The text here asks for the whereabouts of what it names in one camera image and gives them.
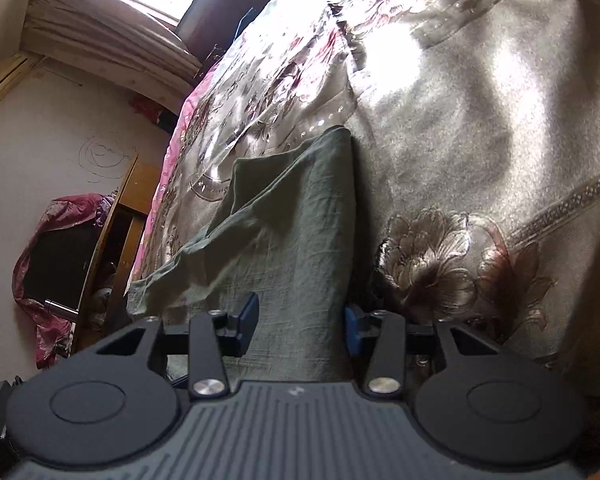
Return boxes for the black television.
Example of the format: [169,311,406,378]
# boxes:
[23,222,100,310]

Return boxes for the blue bag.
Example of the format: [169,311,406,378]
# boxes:
[233,8,258,40]

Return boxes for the maroon window bench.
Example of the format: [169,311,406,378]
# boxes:
[176,0,311,66]

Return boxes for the pink cartoon quilt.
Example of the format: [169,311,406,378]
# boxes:
[130,58,221,281]

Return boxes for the floral satin bedspread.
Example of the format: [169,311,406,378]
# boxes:
[130,0,600,404]

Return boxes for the wooden tv cabinet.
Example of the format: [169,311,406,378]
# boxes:
[71,158,160,353]

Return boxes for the left beige curtain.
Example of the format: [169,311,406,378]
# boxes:
[20,0,201,114]

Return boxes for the olive green pants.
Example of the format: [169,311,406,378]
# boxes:
[128,127,356,382]

